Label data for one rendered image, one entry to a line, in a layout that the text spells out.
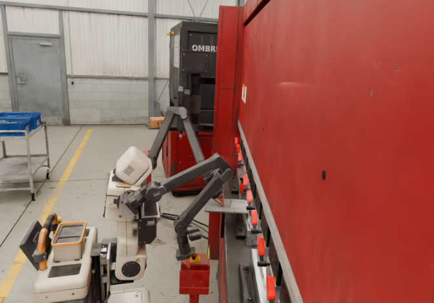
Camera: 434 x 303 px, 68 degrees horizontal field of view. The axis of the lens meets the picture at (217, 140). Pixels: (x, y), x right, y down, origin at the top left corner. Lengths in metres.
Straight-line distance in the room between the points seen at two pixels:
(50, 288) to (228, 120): 1.75
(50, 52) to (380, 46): 8.72
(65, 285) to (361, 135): 1.62
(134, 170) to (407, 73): 1.48
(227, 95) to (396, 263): 2.41
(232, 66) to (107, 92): 6.47
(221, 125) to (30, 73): 6.94
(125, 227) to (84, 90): 7.26
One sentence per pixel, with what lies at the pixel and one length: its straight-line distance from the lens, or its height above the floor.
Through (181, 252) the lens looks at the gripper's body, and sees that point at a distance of 1.79.
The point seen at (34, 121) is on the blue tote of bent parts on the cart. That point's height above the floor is 0.94.
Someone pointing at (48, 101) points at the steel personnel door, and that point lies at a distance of 9.12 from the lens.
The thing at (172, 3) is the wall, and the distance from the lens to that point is 8.96.
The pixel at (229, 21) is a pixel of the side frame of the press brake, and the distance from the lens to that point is 2.73.
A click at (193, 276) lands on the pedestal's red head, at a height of 0.78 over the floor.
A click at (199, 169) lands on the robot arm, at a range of 1.61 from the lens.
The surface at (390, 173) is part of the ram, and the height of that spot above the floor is 1.78.
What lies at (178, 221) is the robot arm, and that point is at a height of 1.08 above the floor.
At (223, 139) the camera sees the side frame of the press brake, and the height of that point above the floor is 1.20.
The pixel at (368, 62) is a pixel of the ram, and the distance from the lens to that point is 0.50.
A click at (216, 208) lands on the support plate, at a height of 1.00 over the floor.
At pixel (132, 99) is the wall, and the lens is 8.91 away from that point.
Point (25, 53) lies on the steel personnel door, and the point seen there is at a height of 1.75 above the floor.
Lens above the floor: 1.90
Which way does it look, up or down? 15 degrees down
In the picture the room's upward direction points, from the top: 3 degrees clockwise
